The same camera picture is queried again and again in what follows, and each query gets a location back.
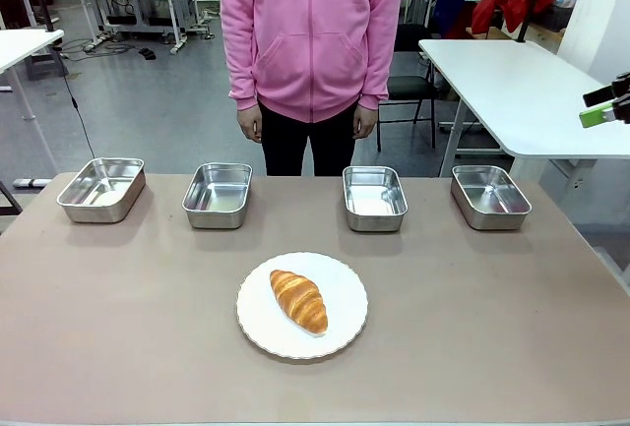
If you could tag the small black floor object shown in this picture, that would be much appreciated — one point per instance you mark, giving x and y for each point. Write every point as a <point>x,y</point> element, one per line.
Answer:
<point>147,53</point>

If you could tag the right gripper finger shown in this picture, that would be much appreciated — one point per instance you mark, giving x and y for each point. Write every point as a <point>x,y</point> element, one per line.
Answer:
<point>599,96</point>
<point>596,116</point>

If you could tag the person's left forearm pink sleeve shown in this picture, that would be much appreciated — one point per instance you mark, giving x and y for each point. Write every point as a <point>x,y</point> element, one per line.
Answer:
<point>376,72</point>

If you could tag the person's right hand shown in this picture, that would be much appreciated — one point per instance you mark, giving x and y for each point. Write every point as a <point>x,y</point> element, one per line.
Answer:
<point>250,123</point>

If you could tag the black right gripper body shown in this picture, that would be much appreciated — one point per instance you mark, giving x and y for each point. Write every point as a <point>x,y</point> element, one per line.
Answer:
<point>623,99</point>

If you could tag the black trousers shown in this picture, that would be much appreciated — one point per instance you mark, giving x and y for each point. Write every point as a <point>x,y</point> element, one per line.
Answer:
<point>288,145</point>

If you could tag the black chair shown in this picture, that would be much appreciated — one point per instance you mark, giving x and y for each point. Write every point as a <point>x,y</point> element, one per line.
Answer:
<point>408,86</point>

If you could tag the white table with rounded corners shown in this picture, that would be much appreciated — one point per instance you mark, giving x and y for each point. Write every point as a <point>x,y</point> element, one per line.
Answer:
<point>517,91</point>

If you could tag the pink zip hoodie torso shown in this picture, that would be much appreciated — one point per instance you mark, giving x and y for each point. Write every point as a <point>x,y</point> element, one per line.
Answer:
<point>310,27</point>

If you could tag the white scalloped gold-rimmed plate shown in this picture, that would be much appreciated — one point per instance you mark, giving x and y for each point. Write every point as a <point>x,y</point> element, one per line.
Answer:
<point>339,298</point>

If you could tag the white power strip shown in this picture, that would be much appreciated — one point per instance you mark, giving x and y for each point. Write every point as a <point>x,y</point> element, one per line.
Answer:
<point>93,43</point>

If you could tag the rectangular steel container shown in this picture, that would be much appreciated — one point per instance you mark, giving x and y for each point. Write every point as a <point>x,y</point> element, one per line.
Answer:
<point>492,222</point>
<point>216,219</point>
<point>375,223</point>
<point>101,212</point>

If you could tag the person's right forearm pink sleeve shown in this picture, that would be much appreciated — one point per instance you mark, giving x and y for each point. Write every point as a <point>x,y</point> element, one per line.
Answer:
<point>243,72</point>

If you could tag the person's left hand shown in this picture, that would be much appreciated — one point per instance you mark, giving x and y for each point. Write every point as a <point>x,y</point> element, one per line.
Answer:
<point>364,123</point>

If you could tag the white table with white leg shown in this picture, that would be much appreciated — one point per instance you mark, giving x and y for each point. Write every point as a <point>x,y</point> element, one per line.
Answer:
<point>24,44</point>

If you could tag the golden brown croissant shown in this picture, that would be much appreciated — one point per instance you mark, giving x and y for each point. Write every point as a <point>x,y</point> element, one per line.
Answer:
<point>297,298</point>

